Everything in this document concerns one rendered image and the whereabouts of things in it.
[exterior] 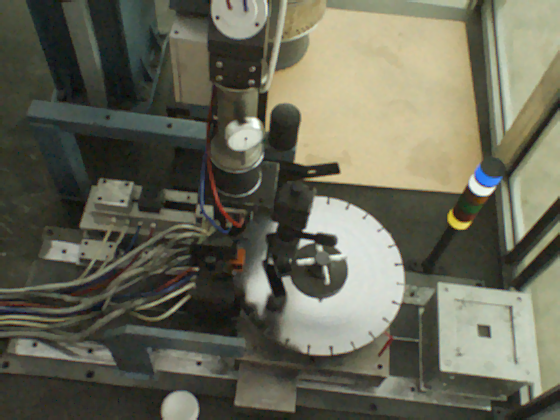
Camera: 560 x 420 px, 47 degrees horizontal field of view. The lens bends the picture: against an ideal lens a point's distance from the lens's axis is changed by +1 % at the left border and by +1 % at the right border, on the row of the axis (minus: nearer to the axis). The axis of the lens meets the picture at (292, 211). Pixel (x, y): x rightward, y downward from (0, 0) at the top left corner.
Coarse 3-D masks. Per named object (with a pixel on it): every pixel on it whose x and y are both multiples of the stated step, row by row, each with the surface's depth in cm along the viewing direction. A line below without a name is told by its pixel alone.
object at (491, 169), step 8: (488, 160) 112; (496, 160) 112; (480, 168) 112; (488, 168) 111; (496, 168) 111; (504, 168) 112; (480, 176) 112; (488, 176) 111; (496, 176) 111; (488, 184) 112
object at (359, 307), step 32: (320, 224) 127; (352, 224) 127; (256, 256) 122; (352, 256) 124; (384, 256) 124; (256, 288) 118; (288, 288) 119; (352, 288) 120; (384, 288) 121; (256, 320) 115; (288, 320) 116; (320, 320) 116; (352, 320) 117; (320, 352) 113
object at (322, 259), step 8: (320, 248) 118; (320, 256) 117; (328, 256) 117; (336, 256) 118; (344, 256) 118; (296, 264) 117; (304, 264) 117; (320, 264) 116; (328, 264) 117; (328, 280) 115
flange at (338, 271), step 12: (300, 252) 122; (312, 252) 122; (336, 252) 123; (312, 264) 119; (336, 264) 121; (300, 276) 119; (312, 276) 119; (336, 276) 120; (300, 288) 119; (312, 288) 118; (324, 288) 119; (336, 288) 119
